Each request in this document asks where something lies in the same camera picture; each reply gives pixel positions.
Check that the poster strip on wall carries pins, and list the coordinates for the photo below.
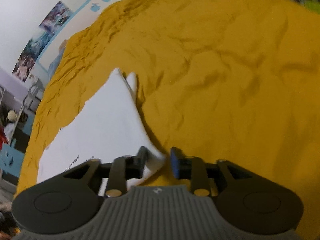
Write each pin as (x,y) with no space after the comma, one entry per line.
(47,29)

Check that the red item on floor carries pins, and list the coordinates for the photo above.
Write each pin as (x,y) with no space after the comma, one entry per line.
(3,138)

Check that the mustard yellow bedspread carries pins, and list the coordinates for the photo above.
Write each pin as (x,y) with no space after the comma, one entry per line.
(220,79)

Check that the blue pillow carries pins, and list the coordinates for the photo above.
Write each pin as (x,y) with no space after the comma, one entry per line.
(55,63)

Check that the blue apple headboard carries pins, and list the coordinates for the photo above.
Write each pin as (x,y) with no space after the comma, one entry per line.
(82,18)

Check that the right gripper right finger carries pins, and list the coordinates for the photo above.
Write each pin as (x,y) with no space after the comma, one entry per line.
(190,168)

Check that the blue moon storage box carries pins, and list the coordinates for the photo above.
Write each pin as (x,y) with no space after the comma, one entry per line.
(11,160)

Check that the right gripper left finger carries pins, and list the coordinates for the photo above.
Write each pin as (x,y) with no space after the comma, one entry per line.
(124,169)

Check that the white sweatshirt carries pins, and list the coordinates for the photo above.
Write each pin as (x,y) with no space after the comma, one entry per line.
(108,126)

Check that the blue white shelf unit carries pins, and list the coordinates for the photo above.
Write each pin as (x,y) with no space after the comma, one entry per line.
(18,107)

